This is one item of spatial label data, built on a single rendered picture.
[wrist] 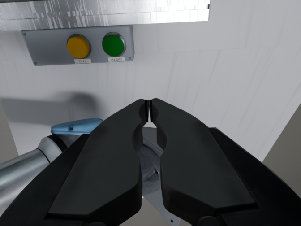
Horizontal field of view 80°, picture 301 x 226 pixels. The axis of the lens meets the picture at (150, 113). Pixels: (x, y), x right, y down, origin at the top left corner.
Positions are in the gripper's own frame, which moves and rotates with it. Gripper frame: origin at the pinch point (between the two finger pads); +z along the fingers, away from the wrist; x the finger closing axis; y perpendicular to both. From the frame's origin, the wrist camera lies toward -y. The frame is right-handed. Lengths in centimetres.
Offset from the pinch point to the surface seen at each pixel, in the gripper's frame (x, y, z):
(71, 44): -14.4, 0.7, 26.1
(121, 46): -4.9, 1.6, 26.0
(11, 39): -33.0, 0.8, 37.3
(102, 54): -9.0, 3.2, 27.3
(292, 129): 133, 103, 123
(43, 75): -28.5, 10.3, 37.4
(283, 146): 132, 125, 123
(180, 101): 9.2, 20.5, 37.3
